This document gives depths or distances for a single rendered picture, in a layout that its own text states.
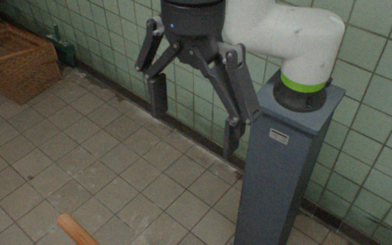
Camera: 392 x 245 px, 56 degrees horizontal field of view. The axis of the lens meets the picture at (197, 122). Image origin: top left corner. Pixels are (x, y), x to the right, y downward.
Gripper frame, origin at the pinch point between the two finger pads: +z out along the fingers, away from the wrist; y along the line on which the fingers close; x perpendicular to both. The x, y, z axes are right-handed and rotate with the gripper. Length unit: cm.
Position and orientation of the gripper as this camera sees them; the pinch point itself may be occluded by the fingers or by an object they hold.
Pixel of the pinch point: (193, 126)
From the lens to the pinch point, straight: 54.7
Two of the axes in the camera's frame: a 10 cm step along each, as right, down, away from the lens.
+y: -7.9, -4.1, 4.6
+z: -0.1, 7.5, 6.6
